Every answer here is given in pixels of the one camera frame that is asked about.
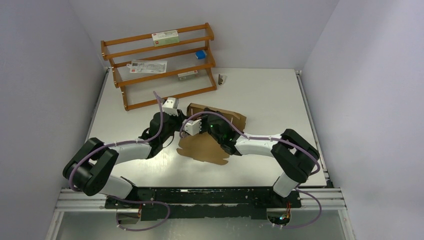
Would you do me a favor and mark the brown cardboard box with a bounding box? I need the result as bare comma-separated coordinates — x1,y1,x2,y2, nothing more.
176,103,247,165

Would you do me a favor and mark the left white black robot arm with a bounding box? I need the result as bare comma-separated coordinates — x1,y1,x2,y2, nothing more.
62,109,186,208

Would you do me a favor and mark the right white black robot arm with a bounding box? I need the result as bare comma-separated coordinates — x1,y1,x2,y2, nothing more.
200,111,321,207

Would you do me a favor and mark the grey white small box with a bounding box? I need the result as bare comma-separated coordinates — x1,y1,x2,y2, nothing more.
177,70,200,81

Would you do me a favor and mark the blue small box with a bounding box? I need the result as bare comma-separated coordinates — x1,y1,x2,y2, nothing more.
195,49,208,60

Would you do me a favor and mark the green white box top shelf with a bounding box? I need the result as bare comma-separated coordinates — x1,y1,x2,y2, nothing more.
151,30,180,47

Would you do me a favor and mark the small grey white clip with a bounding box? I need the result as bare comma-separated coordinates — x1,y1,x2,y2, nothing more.
217,74,227,86

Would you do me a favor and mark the orange wooden shelf rack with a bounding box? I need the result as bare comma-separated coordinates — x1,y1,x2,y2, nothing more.
100,22,218,111

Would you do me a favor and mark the white flat blister package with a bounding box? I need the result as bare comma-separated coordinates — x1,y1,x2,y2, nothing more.
126,60,168,74

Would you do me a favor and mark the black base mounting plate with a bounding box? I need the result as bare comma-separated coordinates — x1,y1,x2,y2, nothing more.
104,186,302,221

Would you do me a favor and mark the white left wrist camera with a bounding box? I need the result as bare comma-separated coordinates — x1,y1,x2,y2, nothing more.
162,97,179,116

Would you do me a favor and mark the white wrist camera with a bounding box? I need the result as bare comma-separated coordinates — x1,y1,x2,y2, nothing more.
183,119,202,136
162,97,179,116

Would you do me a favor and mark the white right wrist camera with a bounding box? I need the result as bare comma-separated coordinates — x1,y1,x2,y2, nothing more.
183,119,202,136

